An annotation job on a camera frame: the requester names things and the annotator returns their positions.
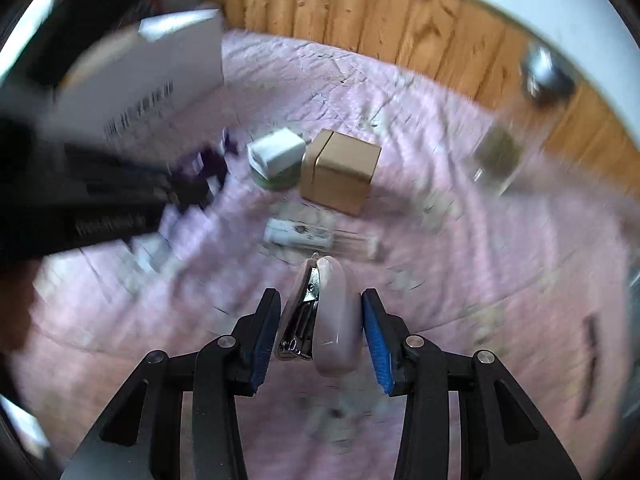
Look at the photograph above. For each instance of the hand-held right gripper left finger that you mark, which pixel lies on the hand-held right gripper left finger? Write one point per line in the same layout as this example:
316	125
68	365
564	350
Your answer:
262	345

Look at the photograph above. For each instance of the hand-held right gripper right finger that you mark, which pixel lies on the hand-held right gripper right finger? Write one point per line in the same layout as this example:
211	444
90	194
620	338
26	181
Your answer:
380	345

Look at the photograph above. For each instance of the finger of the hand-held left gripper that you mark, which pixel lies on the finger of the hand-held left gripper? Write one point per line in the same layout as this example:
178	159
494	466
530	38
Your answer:
150	180

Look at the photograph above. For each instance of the pink stapler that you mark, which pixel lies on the pink stapler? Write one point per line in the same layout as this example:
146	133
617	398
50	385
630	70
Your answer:
335	320

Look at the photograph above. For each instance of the purple action figure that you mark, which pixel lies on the purple action figure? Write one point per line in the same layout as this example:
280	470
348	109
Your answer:
215	160

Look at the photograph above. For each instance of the white cardboard box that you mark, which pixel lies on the white cardboard box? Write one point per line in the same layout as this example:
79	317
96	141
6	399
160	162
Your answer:
150	75

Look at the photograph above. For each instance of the green tape roll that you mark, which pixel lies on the green tape roll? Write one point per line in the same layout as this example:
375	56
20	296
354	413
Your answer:
280	184

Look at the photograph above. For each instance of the white charger plug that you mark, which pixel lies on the white charger plug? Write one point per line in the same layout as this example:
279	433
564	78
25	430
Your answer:
277	152

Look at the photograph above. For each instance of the clear toothpick holder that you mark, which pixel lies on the clear toothpick holder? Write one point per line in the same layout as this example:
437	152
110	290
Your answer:
300	232

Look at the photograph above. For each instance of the small brown cardboard box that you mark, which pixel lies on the small brown cardboard box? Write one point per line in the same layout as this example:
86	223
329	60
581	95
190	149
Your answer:
340	175

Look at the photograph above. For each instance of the black eyeglasses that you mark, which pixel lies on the black eyeglasses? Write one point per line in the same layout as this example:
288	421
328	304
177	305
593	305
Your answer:
592	360

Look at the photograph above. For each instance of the glass bottle with grey lid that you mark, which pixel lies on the glass bottle with grey lid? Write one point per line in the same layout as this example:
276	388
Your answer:
500	155

